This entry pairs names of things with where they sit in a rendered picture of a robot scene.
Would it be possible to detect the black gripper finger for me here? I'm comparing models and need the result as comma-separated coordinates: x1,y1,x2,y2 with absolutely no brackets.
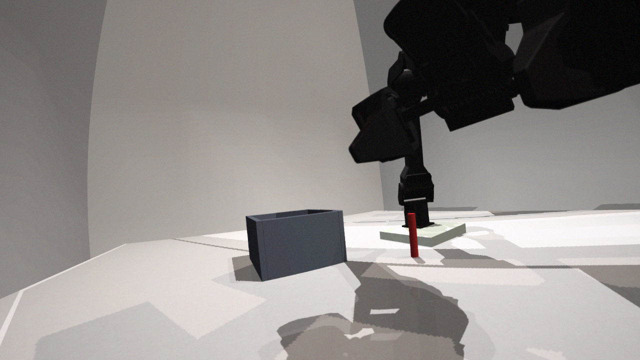
512,0,634,110
349,89,415,164

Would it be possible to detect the red peg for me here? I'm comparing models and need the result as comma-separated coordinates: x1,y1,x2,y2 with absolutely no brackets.
407,213,419,258

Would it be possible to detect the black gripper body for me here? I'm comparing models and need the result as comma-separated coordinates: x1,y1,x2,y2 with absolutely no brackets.
382,0,640,151

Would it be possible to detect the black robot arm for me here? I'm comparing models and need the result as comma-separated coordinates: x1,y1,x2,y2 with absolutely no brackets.
383,0,521,229

